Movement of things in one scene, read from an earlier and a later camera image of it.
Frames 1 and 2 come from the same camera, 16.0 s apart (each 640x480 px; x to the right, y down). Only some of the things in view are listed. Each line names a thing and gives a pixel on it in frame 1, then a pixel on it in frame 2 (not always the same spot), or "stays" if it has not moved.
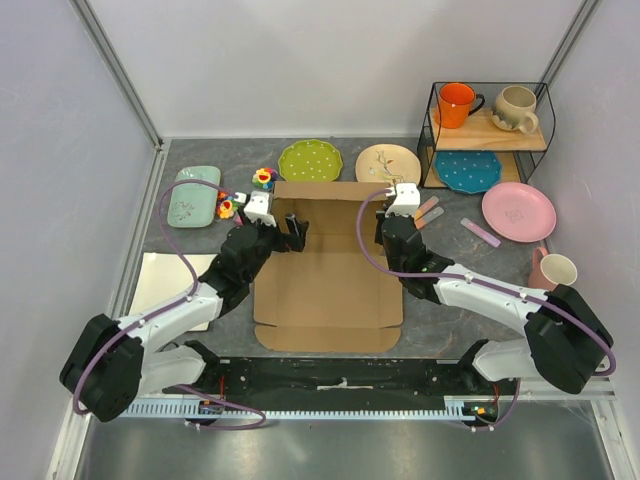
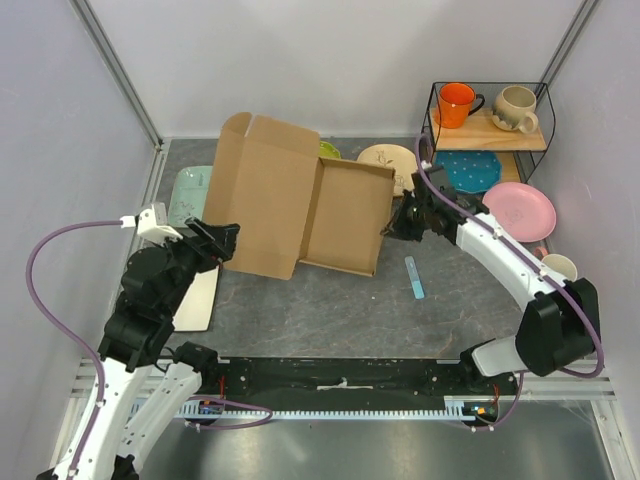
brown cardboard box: [327, 297] → [292, 206]
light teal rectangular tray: [194, 204] stays
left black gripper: [296, 235] → [215, 243]
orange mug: [455, 102] stays
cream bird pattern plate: [386, 163] stays
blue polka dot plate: [467, 171] stays
